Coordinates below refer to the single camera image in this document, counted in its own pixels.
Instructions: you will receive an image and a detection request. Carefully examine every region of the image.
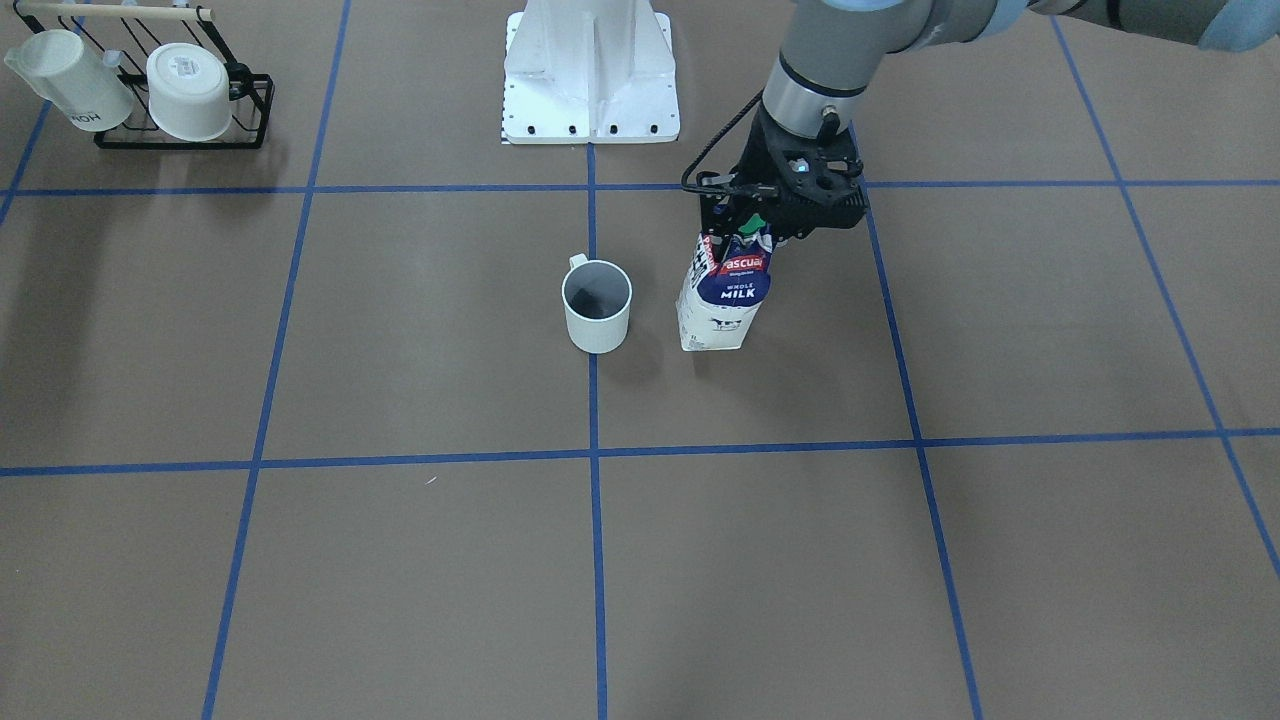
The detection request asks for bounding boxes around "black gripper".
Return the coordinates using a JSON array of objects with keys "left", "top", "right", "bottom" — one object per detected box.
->
[{"left": 699, "top": 108, "right": 868, "bottom": 241}]

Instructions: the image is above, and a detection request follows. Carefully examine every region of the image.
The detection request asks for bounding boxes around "milk carton blue white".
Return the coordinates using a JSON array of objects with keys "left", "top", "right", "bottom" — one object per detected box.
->
[{"left": 676, "top": 214, "right": 774, "bottom": 352}]

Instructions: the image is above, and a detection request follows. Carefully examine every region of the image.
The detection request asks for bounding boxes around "white mug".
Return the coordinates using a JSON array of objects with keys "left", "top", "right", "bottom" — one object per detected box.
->
[{"left": 559, "top": 252, "right": 634, "bottom": 355}]

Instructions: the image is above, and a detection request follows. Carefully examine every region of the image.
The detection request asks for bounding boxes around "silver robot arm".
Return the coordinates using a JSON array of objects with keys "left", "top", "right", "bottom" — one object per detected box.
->
[{"left": 681, "top": 1, "right": 1279, "bottom": 242}]

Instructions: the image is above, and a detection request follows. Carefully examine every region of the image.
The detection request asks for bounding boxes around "black coiled gripper cable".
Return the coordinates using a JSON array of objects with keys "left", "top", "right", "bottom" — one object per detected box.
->
[{"left": 681, "top": 92, "right": 767, "bottom": 195}]

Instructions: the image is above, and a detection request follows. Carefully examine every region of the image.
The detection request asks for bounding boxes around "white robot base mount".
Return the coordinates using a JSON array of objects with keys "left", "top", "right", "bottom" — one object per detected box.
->
[{"left": 500, "top": 1, "right": 681, "bottom": 145}]

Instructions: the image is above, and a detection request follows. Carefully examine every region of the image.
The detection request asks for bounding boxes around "black wire dish rack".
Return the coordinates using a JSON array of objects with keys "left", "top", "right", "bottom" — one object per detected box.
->
[{"left": 10, "top": 1, "right": 275, "bottom": 151}]

